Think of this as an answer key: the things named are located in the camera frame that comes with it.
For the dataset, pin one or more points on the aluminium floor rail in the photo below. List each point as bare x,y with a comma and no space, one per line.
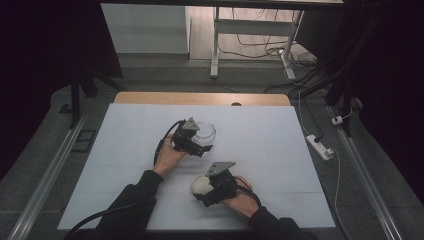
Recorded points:
46,180
370,180

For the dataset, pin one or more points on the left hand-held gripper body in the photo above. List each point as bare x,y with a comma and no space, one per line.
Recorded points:
183,138

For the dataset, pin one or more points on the person's right hand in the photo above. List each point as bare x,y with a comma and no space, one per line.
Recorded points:
243,201

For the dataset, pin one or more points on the wooden table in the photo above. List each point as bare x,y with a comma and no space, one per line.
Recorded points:
186,98

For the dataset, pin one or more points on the cream round jar lid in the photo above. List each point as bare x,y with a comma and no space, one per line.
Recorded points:
201,186

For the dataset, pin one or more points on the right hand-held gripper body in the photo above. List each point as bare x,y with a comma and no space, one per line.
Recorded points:
224,185

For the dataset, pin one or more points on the person's left hand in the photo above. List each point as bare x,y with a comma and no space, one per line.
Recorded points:
166,158

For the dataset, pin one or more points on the black rectangular floor bracket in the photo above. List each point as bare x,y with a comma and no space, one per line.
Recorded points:
77,146

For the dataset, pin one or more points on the white desk frame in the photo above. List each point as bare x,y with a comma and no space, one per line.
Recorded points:
253,27

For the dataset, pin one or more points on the white power strip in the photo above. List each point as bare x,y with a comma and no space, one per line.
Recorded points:
319,146

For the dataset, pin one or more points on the black tripod stand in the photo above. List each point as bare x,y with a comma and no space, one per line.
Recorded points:
76,96

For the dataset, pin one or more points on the clear glass jar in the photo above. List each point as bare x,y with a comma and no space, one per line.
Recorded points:
206,135

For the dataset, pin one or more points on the dark curtain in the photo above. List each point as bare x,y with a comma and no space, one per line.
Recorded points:
396,83
36,66

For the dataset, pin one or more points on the white paper sheet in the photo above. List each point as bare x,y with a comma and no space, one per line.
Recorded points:
266,150

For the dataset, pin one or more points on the small white adapter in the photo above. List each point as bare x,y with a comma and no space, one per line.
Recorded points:
337,120

